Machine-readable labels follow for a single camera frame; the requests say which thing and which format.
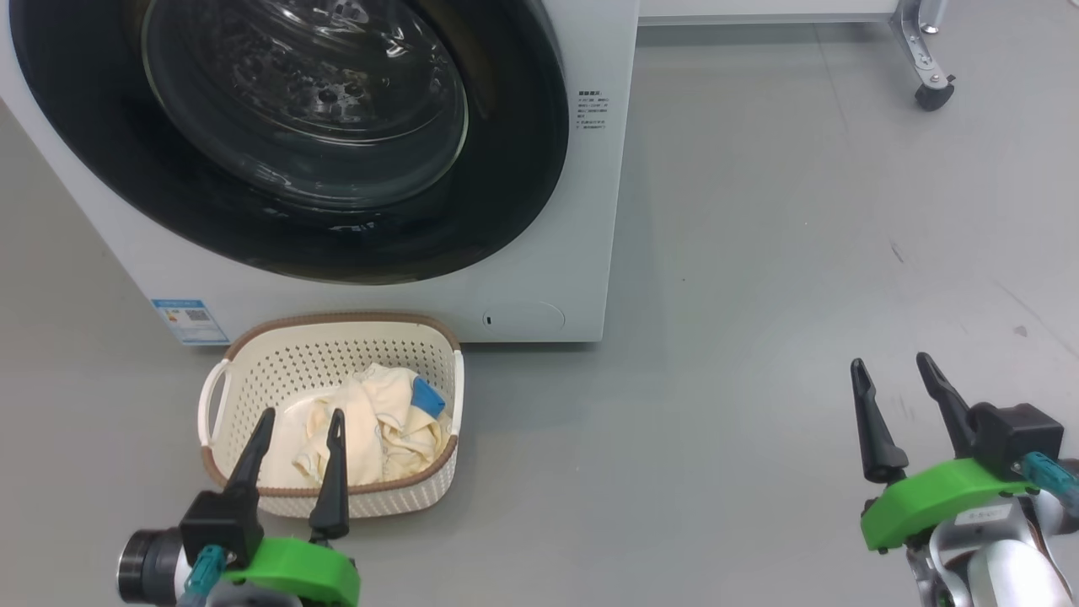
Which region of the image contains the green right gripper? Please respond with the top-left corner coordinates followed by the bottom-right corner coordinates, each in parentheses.
top-left (850, 352), bottom-right (1039, 553)

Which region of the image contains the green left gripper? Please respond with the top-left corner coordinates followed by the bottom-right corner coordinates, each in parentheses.
top-left (221, 408), bottom-right (362, 607)

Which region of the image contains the cream garment with blue outline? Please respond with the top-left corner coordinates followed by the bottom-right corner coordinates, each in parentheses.
top-left (268, 363), bottom-right (452, 490)

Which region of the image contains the black round washer door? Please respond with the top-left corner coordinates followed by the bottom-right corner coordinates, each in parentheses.
top-left (8, 0), bottom-right (571, 286)

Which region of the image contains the cream perforated laundry basket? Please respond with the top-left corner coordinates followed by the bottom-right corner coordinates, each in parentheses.
top-left (197, 313), bottom-right (465, 519)

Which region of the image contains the white front-load washing machine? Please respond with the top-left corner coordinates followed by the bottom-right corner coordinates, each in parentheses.
top-left (0, 0), bottom-right (640, 345)

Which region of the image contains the blue cloth item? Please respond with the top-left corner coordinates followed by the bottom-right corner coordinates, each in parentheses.
top-left (411, 377), bottom-right (447, 418)

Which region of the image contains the blue energy label sticker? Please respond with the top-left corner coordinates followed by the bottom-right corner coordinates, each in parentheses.
top-left (152, 298), bottom-right (230, 346)

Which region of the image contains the metal leg with black caster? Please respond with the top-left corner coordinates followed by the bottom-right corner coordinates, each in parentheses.
top-left (889, 0), bottom-right (958, 112)

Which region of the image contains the stainless steel washer drum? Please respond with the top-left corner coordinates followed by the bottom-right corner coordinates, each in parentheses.
top-left (148, 0), bottom-right (469, 207)

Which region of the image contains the white rack base beam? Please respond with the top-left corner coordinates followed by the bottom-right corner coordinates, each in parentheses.
top-left (638, 0), bottom-right (905, 26)

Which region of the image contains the small printed text label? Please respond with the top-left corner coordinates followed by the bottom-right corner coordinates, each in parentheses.
top-left (577, 89), bottom-right (609, 133)

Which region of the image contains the teal left cable connector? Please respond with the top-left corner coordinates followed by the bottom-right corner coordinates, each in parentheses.
top-left (180, 544), bottom-right (227, 607)

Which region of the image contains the teal cable connector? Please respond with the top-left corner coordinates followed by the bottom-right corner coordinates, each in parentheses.
top-left (1018, 452), bottom-right (1079, 508)
top-left (180, 544), bottom-right (227, 607)

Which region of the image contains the teal right cable connector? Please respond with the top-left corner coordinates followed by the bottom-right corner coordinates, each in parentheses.
top-left (1018, 452), bottom-right (1079, 508)

